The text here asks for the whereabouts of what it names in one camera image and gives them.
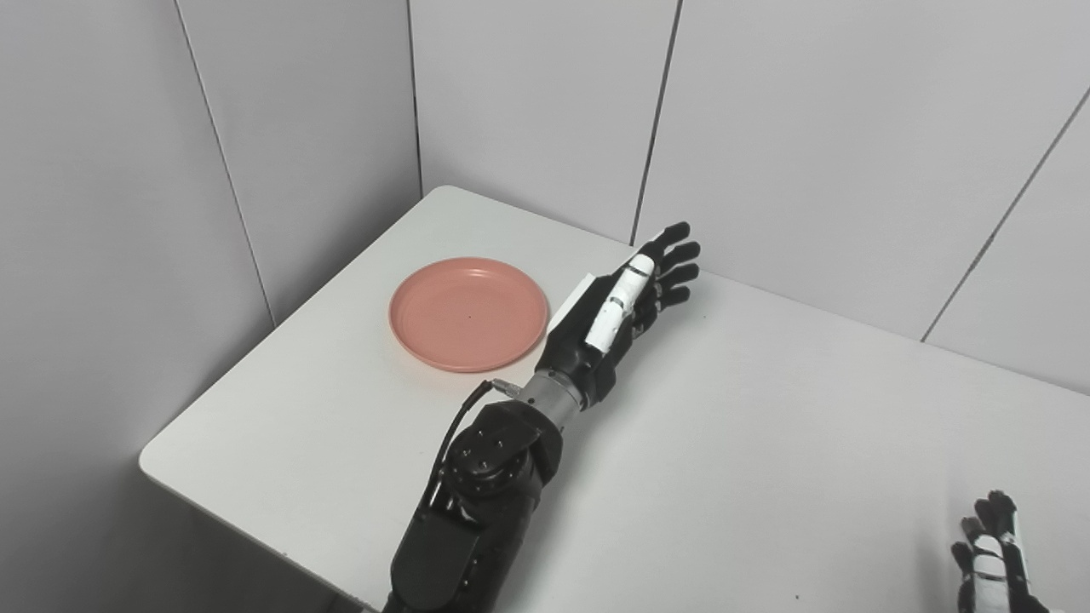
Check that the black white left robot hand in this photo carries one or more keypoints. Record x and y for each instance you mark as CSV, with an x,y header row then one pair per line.
x,y
588,340

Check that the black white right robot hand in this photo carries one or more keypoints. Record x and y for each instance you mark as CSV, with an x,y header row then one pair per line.
x,y
996,562

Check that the pink round plate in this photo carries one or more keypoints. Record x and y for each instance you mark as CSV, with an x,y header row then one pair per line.
x,y
468,315

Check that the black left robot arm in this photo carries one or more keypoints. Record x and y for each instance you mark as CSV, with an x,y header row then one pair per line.
x,y
477,511

